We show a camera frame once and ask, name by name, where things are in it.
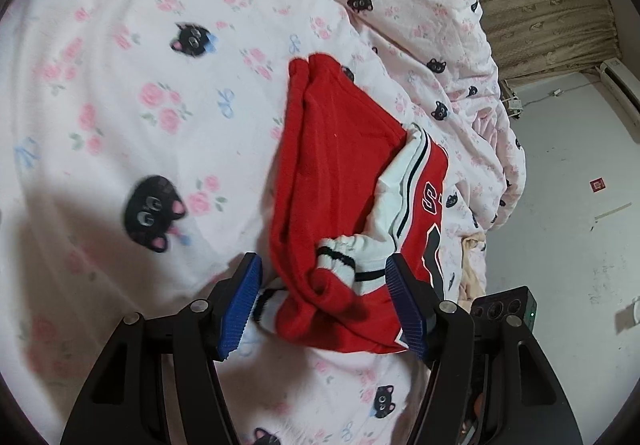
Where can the brown patterned curtain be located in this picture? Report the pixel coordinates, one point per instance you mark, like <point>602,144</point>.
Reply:
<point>540,0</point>

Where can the pink cat print quilt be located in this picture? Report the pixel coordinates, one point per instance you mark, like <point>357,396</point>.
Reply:
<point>425,15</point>

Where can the red and white jersey shirt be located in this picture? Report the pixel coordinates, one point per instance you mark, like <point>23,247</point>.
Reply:
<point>330,150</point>

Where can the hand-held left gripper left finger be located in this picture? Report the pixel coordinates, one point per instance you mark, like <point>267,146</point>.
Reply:
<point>240,310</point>

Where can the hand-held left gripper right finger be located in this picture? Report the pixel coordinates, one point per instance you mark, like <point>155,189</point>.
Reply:
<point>407,310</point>

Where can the white air conditioner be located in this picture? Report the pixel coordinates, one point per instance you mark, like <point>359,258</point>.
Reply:
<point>620,80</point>

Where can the pink cat print bed sheet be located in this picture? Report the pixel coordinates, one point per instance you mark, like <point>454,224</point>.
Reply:
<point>125,125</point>

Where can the beige garment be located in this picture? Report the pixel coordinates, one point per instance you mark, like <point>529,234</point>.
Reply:
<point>472,265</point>

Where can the beige wall tape strip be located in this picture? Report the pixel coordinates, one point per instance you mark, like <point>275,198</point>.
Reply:
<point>614,211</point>

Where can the red wall sticker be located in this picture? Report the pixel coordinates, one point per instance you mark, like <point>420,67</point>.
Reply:
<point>597,185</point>

